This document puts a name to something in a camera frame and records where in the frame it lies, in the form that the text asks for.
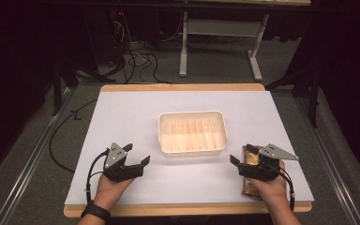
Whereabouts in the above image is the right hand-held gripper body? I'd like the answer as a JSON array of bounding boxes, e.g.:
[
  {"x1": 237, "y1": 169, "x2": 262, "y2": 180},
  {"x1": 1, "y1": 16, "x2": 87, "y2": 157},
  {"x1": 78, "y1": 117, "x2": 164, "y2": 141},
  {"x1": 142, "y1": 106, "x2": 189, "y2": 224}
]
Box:
[{"x1": 238, "y1": 143, "x2": 300, "y2": 183}]

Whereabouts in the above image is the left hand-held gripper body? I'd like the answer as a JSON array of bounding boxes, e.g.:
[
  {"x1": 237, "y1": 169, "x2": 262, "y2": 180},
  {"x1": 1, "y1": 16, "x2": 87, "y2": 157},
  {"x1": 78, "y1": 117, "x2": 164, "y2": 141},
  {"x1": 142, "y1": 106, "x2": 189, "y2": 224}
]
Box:
[{"x1": 102, "y1": 142, "x2": 145, "y2": 183}]

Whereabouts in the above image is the gold snack packet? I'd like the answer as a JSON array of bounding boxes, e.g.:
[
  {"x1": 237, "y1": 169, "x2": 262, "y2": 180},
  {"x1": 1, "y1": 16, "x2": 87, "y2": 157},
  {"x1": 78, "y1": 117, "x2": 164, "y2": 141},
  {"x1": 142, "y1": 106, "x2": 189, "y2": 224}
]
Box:
[{"x1": 241, "y1": 144, "x2": 265, "y2": 201}]

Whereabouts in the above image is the cream plastic basket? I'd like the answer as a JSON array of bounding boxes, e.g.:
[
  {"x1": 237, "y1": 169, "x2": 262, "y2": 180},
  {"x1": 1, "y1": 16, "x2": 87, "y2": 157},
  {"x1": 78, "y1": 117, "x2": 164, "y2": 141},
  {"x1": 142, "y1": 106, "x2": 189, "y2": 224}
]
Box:
[{"x1": 157, "y1": 110, "x2": 229, "y2": 158}]

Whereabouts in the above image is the person's right hand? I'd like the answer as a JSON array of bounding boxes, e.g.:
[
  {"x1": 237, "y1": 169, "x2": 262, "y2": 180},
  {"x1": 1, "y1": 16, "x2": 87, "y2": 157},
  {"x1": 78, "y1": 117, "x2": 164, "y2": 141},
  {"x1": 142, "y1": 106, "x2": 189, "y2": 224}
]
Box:
[{"x1": 248, "y1": 159, "x2": 291, "y2": 210}]

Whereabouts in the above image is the person's left hand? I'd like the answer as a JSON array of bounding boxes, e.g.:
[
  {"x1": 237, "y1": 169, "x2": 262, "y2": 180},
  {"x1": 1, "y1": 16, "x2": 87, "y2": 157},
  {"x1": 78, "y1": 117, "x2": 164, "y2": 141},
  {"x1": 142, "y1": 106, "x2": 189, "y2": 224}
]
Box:
[{"x1": 93, "y1": 172, "x2": 136, "y2": 211}]

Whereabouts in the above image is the white table mat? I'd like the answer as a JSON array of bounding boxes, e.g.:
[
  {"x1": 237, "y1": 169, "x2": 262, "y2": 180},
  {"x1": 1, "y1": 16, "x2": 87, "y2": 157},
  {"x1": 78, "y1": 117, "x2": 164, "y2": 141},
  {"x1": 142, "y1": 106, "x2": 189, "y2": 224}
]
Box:
[{"x1": 64, "y1": 90, "x2": 315, "y2": 206}]

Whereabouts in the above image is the black wristwatch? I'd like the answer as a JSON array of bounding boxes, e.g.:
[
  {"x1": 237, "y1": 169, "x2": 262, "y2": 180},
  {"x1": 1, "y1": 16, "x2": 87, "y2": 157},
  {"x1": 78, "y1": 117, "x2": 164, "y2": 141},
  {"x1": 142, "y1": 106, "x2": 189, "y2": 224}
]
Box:
[{"x1": 80, "y1": 200, "x2": 112, "y2": 223}]

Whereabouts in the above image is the black metal stand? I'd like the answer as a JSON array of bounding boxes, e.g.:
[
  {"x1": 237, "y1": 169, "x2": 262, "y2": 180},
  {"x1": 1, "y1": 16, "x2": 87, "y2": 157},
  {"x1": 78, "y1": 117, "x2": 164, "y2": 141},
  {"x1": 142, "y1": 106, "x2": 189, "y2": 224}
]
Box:
[
  {"x1": 51, "y1": 57, "x2": 117, "y2": 117},
  {"x1": 264, "y1": 67, "x2": 323, "y2": 128}
]

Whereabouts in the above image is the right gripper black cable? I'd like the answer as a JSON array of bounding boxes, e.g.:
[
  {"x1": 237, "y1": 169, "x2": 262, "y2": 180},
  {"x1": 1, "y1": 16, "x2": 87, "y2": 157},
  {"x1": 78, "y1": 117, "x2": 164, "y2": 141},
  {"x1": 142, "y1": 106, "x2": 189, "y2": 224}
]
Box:
[{"x1": 267, "y1": 162, "x2": 296, "y2": 212}]

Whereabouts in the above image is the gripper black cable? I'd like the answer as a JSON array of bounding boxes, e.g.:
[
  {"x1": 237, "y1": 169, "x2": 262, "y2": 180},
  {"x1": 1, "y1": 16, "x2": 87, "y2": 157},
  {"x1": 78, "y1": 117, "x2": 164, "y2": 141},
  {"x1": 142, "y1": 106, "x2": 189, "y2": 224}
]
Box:
[
  {"x1": 85, "y1": 149, "x2": 111, "y2": 204},
  {"x1": 267, "y1": 162, "x2": 296, "y2": 212}
]

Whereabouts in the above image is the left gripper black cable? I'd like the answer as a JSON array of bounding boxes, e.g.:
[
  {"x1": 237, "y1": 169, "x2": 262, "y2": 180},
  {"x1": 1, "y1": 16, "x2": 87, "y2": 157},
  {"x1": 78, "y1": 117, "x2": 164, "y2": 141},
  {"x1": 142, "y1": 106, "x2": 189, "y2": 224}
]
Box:
[{"x1": 85, "y1": 149, "x2": 111, "y2": 204}]

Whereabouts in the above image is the metal floor rail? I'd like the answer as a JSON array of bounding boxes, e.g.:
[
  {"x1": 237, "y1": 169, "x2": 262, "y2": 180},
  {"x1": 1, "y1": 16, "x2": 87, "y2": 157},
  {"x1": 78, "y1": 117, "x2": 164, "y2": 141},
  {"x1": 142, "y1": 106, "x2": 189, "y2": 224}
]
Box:
[
  {"x1": 294, "y1": 96, "x2": 359, "y2": 225},
  {"x1": 0, "y1": 88, "x2": 77, "y2": 225}
]

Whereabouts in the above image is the black floor cable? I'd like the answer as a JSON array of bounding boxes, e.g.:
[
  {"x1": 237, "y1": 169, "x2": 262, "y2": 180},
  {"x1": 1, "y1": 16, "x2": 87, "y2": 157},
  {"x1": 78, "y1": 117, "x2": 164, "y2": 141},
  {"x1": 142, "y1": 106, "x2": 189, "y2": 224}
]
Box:
[{"x1": 48, "y1": 98, "x2": 98, "y2": 173}]

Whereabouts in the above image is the tangle of floor cables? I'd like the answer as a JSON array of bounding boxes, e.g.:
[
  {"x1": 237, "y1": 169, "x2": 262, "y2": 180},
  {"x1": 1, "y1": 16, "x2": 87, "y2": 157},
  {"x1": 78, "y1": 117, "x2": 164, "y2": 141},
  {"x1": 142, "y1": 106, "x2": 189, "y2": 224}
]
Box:
[{"x1": 104, "y1": 10, "x2": 173, "y2": 85}]

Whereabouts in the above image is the white metal desk frame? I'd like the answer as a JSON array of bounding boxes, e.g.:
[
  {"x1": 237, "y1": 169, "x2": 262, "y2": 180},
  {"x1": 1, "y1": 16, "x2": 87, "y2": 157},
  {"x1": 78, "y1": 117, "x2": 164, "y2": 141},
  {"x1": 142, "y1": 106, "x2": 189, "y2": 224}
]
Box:
[{"x1": 178, "y1": 11, "x2": 270, "y2": 83}]

